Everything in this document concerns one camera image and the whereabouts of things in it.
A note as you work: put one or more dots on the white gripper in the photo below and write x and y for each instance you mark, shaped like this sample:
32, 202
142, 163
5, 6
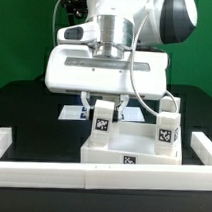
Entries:
72, 67

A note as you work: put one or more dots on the white square tabletop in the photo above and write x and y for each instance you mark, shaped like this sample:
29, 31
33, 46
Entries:
133, 145

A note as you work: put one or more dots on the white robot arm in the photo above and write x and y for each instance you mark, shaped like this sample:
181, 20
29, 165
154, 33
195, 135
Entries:
110, 53

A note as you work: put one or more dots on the white marker tag sheet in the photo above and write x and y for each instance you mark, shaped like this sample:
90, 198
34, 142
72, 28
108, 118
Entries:
69, 112

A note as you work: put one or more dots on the white U-shaped obstacle fence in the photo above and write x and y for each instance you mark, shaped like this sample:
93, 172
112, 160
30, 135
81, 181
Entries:
106, 176

